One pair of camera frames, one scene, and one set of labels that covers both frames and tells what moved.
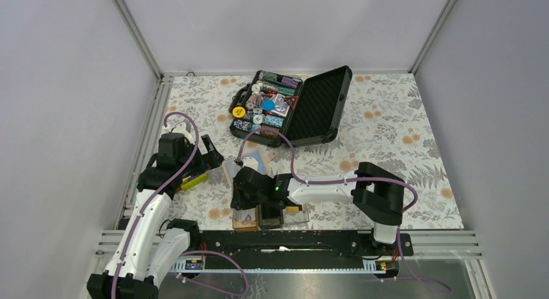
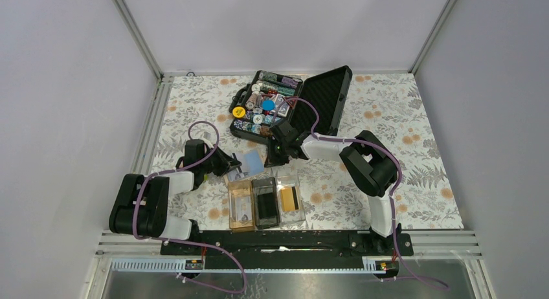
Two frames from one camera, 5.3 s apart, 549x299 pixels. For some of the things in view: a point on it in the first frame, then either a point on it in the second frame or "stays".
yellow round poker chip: [238, 112] stays
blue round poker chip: [268, 105] stays
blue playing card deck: [281, 107] stays
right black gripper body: [246, 200] → [278, 155]
